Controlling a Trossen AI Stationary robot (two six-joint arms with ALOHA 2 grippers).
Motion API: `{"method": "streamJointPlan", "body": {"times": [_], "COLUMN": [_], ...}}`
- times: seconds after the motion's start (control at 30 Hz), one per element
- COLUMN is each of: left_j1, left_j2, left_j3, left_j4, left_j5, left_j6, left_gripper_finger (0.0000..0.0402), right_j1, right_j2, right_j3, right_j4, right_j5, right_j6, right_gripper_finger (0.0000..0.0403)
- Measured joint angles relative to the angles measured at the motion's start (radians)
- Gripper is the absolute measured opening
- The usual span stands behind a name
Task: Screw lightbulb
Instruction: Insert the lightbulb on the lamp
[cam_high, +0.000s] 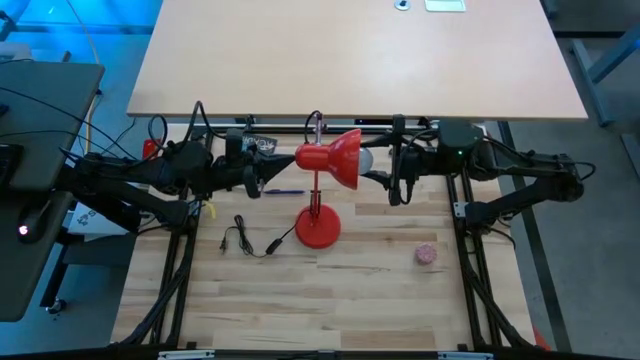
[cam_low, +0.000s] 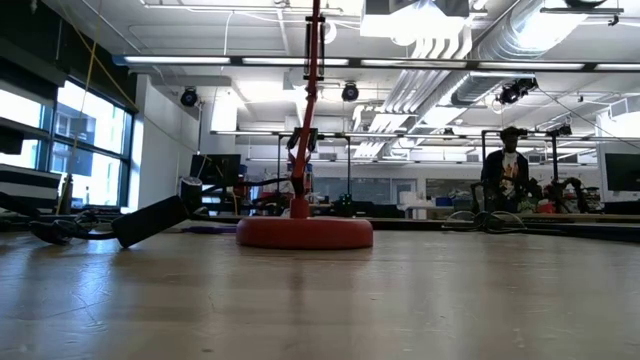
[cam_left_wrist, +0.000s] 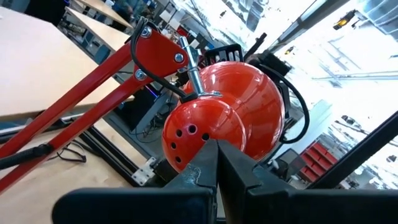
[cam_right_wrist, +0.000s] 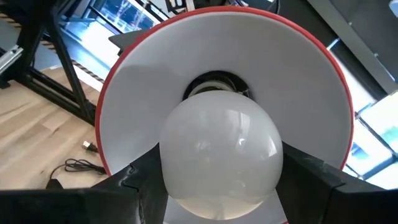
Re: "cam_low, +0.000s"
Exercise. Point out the red desk lamp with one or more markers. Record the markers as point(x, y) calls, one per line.
point(305, 234)

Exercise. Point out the black ceiling spotlight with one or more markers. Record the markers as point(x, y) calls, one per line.
point(189, 97)
point(350, 92)

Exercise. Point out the black computer monitor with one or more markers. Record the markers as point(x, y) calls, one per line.
point(215, 169)

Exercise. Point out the dark purple pen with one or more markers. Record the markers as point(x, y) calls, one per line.
point(210, 230)

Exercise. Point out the black equipment box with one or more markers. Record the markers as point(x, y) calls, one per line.
point(191, 197)

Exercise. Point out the white ceiling air unit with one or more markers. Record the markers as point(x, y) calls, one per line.
point(415, 22)

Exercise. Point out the person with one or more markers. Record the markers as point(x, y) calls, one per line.
point(505, 172)

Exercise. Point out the long ceiling strip light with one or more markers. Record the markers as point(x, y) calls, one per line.
point(175, 60)

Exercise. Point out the large window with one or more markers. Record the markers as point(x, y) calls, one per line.
point(90, 115)

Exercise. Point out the white framed monitor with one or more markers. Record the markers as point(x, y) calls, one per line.
point(622, 172)

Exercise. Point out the black ceiling camera cluster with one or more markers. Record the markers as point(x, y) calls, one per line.
point(515, 91)

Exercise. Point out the silver round ventilation duct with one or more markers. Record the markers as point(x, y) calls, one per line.
point(530, 30)

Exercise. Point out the black table edge rail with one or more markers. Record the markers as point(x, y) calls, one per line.
point(575, 231)

